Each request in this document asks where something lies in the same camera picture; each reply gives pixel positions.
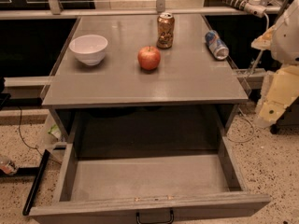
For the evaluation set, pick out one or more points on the red apple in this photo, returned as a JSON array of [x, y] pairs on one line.
[[149, 58]]

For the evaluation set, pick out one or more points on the grey cabinet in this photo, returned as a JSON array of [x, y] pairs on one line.
[[187, 73]]

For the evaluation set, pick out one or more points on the black drawer handle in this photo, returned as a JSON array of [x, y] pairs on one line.
[[155, 217]]

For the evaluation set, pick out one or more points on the grey top drawer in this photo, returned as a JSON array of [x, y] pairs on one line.
[[120, 162]]

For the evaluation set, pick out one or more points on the blue white soda can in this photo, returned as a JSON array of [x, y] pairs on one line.
[[217, 47]]

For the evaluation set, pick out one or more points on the green white bag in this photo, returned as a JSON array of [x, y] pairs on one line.
[[55, 132]]

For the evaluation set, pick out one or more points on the plastic bottle on floor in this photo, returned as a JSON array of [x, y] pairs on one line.
[[8, 166]]

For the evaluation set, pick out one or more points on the white ceramic bowl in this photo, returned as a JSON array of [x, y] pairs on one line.
[[89, 49]]

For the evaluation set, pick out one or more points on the white power strip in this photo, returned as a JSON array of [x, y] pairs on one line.
[[253, 8]]

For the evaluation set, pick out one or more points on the black bar on floor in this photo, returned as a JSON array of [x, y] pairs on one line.
[[35, 186]]

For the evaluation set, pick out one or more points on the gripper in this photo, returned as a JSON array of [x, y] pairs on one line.
[[286, 37]]

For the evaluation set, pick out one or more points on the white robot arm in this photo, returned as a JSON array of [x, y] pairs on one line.
[[282, 39]]

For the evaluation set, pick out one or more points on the gold soda can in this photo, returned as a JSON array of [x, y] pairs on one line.
[[165, 25]]

